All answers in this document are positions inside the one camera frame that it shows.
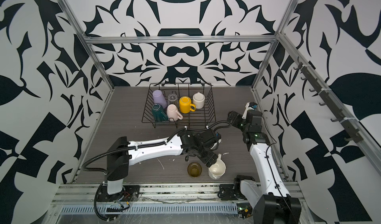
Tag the lavender plastic cup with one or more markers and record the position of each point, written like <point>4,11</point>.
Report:
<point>159,98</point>

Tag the cream mug pink handle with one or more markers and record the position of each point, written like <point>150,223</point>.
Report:
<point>173,113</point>

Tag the black wire dish rack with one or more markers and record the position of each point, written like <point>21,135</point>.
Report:
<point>200,118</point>

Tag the cream white mug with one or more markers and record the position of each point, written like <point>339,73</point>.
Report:
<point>218,169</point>

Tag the white mug red inside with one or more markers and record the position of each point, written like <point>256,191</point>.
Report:
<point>198,100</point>

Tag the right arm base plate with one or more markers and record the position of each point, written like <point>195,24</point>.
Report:
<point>228,192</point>

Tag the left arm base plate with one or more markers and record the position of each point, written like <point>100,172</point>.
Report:
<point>128,193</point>

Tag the white slotted cable duct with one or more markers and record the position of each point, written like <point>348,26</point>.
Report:
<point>185,208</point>

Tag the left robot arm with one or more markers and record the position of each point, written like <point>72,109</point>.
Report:
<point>124,154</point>

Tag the aluminium frame crossbar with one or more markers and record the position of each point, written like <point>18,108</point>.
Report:
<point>179,39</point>

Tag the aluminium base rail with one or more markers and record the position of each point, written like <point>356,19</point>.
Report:
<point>160,193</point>

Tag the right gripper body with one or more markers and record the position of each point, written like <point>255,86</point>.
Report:
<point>240,122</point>

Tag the dark green mug white inside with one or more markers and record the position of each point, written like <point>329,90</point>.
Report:
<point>159,114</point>

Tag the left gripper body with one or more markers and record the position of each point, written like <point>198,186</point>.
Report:
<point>201,151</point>

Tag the yellow mug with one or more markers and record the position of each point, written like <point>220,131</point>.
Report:
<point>186,106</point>

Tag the clear glass tumbler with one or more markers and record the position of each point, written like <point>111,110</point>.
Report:
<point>173,99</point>

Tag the green circuit board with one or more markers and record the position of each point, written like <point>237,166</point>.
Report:
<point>244,210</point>

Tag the olive green glass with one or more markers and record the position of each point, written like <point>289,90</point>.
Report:
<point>194,169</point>

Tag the grey wall hook rail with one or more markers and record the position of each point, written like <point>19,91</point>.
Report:
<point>330,100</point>

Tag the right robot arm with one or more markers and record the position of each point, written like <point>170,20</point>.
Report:
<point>271,201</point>

